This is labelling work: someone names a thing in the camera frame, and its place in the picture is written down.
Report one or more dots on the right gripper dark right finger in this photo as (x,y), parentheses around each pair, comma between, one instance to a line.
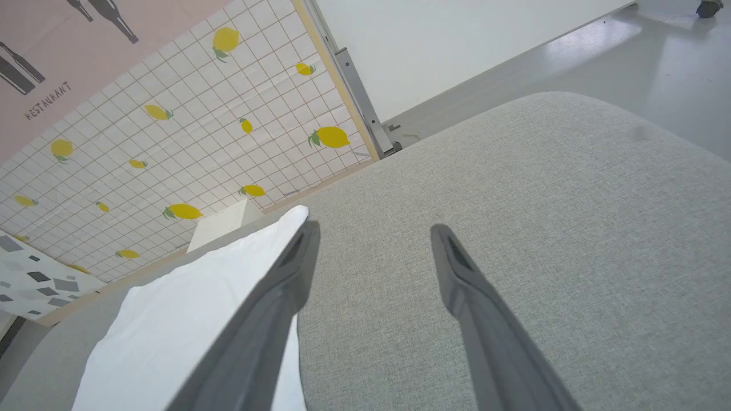
(497,342)

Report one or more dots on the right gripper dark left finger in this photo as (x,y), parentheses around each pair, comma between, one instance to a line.
(268,319)

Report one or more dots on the blue and white garment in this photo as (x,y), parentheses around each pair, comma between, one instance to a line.
(160,331)

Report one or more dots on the white rectangular box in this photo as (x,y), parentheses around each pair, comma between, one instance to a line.
(220,225)

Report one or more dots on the grey upholstered sofa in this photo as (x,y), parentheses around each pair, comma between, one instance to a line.
(571,228)

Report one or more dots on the lemon print partition panel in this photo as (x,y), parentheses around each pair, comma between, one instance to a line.
(200,142)

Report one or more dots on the terrazzo pattern panel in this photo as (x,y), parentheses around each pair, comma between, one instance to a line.
(34,285)

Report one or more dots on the pink restaurant poster panel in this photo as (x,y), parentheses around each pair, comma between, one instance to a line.
(57,57)

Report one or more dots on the dark caster wheel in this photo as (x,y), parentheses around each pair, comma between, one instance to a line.
(708,7)

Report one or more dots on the grey metal partition bracket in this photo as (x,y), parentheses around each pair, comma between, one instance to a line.
(357,85)

